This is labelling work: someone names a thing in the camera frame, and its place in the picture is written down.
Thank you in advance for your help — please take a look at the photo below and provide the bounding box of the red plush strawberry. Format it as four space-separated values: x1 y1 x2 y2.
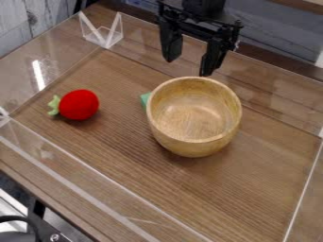
48 89 100 121

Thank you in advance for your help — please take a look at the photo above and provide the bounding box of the clear acrylic corner bracket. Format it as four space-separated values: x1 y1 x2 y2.
78 12 124 49

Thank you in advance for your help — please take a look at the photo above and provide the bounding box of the green block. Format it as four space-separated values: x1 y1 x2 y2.
140 93 150 110

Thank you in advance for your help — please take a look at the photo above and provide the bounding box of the black cable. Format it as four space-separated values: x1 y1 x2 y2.
0 215 40 235

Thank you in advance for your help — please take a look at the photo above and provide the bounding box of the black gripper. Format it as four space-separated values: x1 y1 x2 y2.
156 0 242 77

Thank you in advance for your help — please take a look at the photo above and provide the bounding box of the black table leg bracket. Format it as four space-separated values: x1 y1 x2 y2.
28 199 72 242

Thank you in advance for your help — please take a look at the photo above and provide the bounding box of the wooden bowl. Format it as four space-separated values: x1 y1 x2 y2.
146 77 242 158

